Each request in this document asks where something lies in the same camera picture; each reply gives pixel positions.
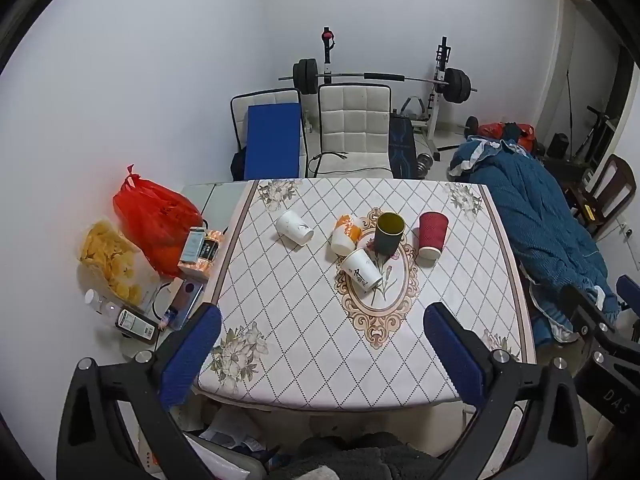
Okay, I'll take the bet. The peach flat box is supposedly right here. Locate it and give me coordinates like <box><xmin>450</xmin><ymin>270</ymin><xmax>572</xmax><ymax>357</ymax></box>
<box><xmin>177</xmin><ymin>259</ymin><xmax>214</xmax><ymax>282</ymax></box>

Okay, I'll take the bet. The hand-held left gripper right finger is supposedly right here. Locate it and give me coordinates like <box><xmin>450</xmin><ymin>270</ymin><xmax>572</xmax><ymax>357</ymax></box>
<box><xmin>424</xmin><ymin>302</ymin><xmax>589</xmax><ymax>480</ymax></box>

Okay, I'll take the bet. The white quilted chair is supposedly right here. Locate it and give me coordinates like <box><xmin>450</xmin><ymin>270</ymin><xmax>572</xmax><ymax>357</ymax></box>
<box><xmin>312</xmin><ymin>83</ymin><xmax>394</xmax><ymax>180</ymax></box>
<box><xmin>230</xmin><ymin>88</ymin><xmax>307</xmax><ymax>181</ymax></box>

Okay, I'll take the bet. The clear bag of yellow chips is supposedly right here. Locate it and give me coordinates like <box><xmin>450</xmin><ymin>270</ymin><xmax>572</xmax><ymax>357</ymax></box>
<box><xmin>77</xmin><ymin>220</ymin><xmax>162</xmax><ymax>312</ymax></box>

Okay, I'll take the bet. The black cable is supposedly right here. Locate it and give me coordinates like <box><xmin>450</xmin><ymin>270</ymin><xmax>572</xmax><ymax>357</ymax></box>
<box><xmin>307</xmin><ymin>149</ymin><xmax>352</xmax><ymax>177</ymax></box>

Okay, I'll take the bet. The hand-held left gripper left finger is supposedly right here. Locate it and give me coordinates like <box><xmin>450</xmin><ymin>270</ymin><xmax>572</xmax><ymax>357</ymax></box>
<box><xmin>56</xmin><ymin>304</ymin><xmax>223</xmax><ymax>480</ymax></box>

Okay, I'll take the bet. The brown wooden chair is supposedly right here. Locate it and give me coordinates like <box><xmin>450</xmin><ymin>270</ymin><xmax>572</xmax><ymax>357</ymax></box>
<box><xmin>575</xmin><ymin>154</ymin><xmax>637</xmax><ymax>237</ymax></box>

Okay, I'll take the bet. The black box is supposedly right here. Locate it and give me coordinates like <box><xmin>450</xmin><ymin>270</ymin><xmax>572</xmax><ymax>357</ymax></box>
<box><xmin>547</xmin><ymin>132</ymin><xmax>571</xmax><ymax>158</ymax></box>

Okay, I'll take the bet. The red plastic bag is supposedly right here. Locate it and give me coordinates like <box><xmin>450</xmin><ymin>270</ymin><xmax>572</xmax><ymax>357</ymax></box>
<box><xmin>112</xmin><ymin>164</ymin><xmax>205</xmax><ymax>278</ymax></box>

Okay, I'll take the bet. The metal dumbbell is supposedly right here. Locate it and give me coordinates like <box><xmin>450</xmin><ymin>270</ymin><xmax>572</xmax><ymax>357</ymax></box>
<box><xmin>415</xmin><ymin>152</ymin><xmax>442</xmax><ymax>179</ymax></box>

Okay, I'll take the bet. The light teal carton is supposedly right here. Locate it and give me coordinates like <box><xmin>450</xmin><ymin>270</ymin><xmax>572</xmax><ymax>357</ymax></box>
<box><xmin>179</xmin><ymin>227</ymin><xmax>207</xmax><ymax>267</ymax></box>

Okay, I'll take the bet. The white barbell rack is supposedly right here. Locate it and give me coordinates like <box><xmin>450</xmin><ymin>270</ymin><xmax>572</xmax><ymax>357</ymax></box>
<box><xmin>320</xmin><ymin>26</ymin><xmax>452</xmax><ymax>154</ymax></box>

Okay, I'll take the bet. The barbell with black plates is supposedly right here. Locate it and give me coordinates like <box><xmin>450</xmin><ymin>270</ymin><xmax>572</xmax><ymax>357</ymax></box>
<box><xmin>278</xmin><ymin>58</ymin><xmax>479</xmax><ymax>106</ymax></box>

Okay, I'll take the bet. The orange and white paper cup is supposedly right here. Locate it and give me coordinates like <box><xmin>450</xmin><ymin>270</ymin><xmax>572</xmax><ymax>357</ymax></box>
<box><xmin>329</xmin><ymin>214</ymin><xmax>363</xmax><ymax>256</ymax></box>

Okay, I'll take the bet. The plain white paper cup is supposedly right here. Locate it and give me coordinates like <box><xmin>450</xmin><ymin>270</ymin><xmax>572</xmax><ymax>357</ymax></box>
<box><xmin>275</xmin><ymin>210</ymin><xmax>315</xmax><ymax>247</ymax></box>

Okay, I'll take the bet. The clear plastic bottle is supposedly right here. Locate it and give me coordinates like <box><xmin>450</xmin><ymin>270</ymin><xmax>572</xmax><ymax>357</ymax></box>
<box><xmin>84</xmin><ymin>290</ymin><xmax>124</xmax><ymax>318</ymax></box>

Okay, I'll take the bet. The white plastic bag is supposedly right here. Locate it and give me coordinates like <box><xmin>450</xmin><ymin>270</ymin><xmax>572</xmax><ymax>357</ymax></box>
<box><xmin>200</xmin><ymin>407</ymin><xmax>273</xmax><ymax>463</ymax></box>

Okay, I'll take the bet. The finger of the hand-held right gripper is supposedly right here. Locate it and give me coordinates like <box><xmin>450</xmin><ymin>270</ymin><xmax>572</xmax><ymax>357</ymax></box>
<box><xmin>616</xmin><ymin>274</ymin><xmax>640</xmax><ymax>314</ymax></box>
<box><xmin>562</xmin><ymin>284</ymin><xmax>640</xmax><ymax>348</ymax></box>

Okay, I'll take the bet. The blue quilted blanket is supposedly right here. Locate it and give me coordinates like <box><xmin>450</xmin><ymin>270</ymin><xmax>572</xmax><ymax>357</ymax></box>
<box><xmin>447</xmin><ymin>136</ymin><xmax>622</xmax><ymax>347</ymax></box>

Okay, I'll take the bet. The white cup with dark print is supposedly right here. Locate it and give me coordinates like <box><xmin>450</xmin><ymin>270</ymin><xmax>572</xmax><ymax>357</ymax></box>
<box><xmin>340</xmin><ymin>248</ymin><xmax>383</xmax><ymax>293</ymax></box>

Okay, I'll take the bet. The red ribbed paper cup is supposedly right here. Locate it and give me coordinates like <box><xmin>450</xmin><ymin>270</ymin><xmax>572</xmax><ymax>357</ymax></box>
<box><xmin>417</xmin><ymin>211</ymin><xmax>450</xmax><ymax>261</ymax></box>

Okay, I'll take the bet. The dark cup with yellow inside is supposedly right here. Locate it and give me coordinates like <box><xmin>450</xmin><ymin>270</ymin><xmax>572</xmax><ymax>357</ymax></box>
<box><xmin>371</xmin><ymin>212</ymin><xmax>406</xmax><ymax>257</ymax></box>

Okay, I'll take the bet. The dark jar with white label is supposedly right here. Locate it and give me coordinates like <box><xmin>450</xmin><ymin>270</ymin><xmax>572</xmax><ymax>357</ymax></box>
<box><xmin>114</xmin><ymin>307</ymin><xmax>161</xmax><ymax>344</ymax></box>

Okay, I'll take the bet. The diamond pattern floral tablecloth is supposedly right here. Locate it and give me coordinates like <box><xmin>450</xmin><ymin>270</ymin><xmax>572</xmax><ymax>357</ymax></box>
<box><xmin>192</xmin><ymin>177</ymin><xmax>538</xmax><ymax>411</ymax></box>

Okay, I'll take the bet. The black weight bench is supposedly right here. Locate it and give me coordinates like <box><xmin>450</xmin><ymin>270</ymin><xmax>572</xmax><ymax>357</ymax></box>
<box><xmin>388</xmin><ymin>112</ymin><xmax>417</xmax><ymax>180</ymax></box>

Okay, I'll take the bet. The blue padded board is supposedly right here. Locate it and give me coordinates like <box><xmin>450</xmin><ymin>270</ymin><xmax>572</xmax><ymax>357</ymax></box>
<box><xmin>243</xmin><ymin>102</ymin><xmax>302</xmax><ymax>181</ymax></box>

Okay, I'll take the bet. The person's dark grey fleece clothing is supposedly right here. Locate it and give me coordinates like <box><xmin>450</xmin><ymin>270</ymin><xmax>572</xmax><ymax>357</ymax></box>
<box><xmin>270</xmin><ymin>431</ymin><xmax>443</xmax><ymax>480</ymax></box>

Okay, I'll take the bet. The dark and orange carton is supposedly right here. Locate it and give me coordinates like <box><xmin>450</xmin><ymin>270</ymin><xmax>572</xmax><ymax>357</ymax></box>
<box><xmin>198</xmin><ymin>230</ymin><xmax>224</xmax><ymax>264</ymax></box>

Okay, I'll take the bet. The black kick scooter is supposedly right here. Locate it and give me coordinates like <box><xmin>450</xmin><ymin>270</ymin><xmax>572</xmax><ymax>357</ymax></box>
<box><xmin>570</xmin><ymin>105</ymin><xmax>617</xmax><ymax>162</ymax></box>

